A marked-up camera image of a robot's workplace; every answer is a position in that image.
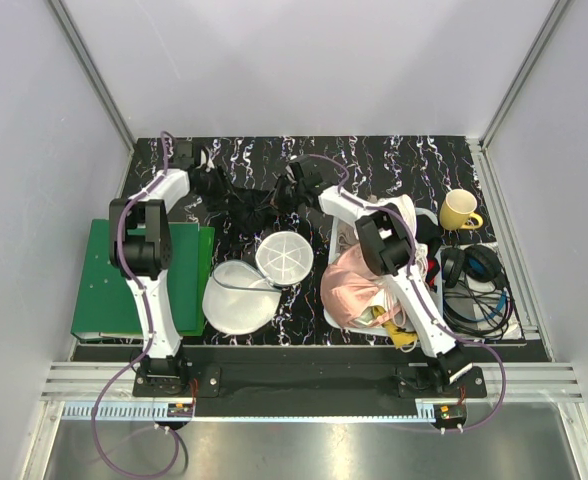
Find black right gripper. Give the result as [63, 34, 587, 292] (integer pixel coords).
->
[256, 175, 304, 217]

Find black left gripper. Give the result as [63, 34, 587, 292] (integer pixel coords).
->
[192, 164, 241, 212]

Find black lace bra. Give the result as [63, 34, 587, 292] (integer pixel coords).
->
[201, 187, 281, 235]

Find white mesh laundry bag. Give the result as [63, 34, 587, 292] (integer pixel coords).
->
[202, 231, 314, 335]

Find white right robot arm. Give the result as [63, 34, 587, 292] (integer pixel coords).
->
[275, 154, 472, 397]

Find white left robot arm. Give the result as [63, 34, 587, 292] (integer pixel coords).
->
[109, 131, 228, 396]

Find pink satin bra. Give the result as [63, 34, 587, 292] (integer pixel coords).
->
[320, 244, 408, 329]

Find white laundry basket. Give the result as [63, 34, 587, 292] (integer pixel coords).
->
[324, 208, 443, 341]

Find white bra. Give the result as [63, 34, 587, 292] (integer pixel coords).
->
[357, 195, 436, 311]

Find black marbled table mat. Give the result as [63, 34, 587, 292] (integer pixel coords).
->
[169, 135, 496, 346]

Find yellow mug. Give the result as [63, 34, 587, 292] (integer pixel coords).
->
[439, 189, 484, 231]

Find green binder folder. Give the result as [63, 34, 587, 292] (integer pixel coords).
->
[71, 219, 215, 341]

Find yellow cloth item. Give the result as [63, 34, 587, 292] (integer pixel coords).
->
[372, 306, 418, 353]

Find black headphones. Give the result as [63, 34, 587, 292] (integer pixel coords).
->
[441, 244, 507, 290]

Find bundle of black cables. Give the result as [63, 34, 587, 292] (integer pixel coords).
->
[443, 274, 515, 341]

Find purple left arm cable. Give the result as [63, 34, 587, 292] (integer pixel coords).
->
[89, 130, 191, 476]

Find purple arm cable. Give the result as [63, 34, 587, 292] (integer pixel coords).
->
[306, 153, 510, 434]
[89, 130, 191, 476]

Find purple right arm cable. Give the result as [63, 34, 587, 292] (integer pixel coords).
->
[306, 153, 510, 434]

